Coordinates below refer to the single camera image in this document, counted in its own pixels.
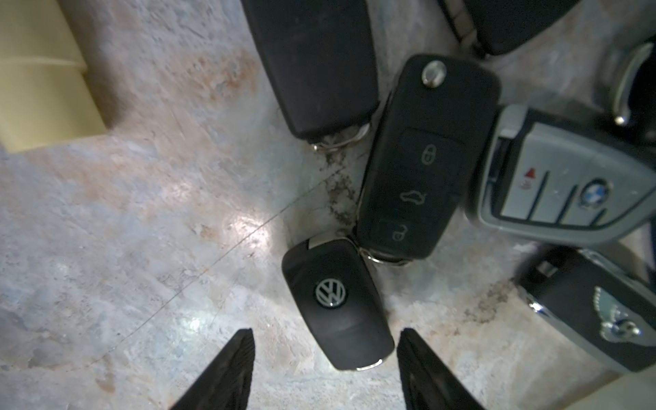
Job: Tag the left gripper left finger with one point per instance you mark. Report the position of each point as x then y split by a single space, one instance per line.
226 382

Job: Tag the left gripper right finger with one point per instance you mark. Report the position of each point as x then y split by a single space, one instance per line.
427 383

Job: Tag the black Bentley key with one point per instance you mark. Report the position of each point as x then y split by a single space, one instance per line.
594 302

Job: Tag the white plastic storage box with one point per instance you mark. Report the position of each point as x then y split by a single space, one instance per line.
631 391

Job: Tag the silver BMW key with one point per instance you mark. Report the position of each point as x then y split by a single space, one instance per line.
552 180

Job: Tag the black flip key centre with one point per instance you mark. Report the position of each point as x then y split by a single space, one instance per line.
435 127

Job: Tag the black VW key large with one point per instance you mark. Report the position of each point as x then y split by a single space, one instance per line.
320 60

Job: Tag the black VW key top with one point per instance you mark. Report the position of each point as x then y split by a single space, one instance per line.
496 27

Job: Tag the yellow plastic cylinder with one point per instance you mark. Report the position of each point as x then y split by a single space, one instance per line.
44 98

